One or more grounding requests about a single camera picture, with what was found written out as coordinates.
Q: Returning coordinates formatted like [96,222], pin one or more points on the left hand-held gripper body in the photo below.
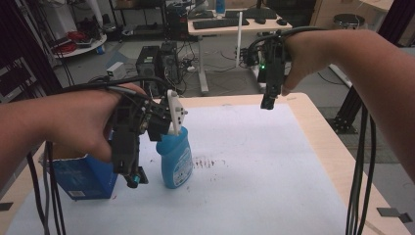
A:
[130,114]

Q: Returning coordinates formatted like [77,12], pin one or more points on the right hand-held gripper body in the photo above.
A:
[273,62]

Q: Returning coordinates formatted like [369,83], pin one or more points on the blue detergent bottle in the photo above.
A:
[176,156]

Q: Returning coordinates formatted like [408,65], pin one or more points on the person's right hand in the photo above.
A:
[306,52]

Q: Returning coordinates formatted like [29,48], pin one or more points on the person's left hand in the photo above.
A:
[81,117]

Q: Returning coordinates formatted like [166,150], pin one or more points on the black computer mouse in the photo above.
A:
[281,22]
[260,20]

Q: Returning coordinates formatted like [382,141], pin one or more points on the blue cardboard box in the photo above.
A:
[84,178]

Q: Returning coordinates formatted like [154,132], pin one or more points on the small white box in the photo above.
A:
[116,70]

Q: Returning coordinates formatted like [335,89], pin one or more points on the black computer tower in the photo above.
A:
[147,65]
[169,62]

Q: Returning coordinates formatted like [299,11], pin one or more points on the light wooden desk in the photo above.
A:
[228,30]

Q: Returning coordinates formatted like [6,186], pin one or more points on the black keyboard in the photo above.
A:
[220,23]

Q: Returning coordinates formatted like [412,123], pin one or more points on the white table mat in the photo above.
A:
[248,169]

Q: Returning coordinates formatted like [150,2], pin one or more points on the small blue bottle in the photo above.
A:
[220,6]

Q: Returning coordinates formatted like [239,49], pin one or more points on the black metal stand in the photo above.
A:
[345,114]

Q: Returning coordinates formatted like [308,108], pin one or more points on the round white table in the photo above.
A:
[93,45]

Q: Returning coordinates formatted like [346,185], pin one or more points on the round metal stool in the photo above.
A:
[348,20]

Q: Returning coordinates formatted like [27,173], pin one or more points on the black shelf rack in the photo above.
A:
[140,16]

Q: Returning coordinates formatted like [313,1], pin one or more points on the black desktop computer case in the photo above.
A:
[176,23]

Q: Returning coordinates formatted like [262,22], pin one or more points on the black tape piece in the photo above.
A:
[393,213]
[6,206]

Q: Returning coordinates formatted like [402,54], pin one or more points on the white upright post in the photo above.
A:
[239,39]

